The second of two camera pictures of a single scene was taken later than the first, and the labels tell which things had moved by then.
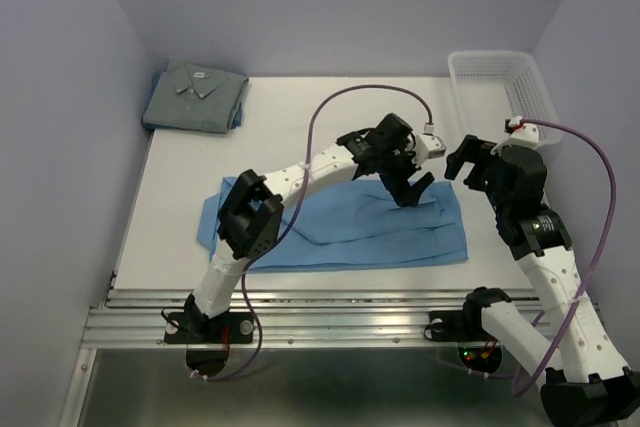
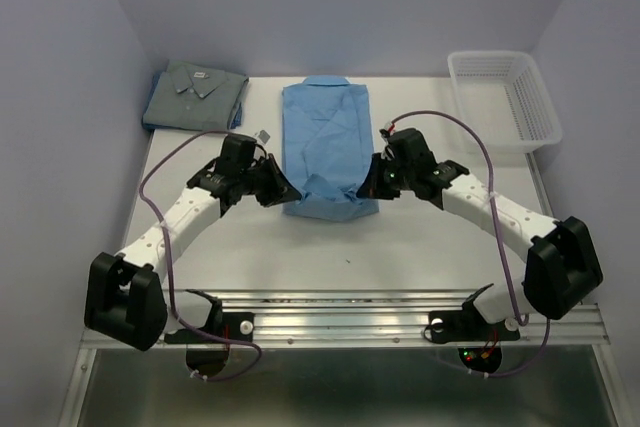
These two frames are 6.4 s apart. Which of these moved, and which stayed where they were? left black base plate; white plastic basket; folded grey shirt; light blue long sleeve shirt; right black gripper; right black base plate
Moved: right black gripper; light blue long sleeve shirt
Stayed: right black base plate; white plastic basket; left black base plate; folded grey shirt
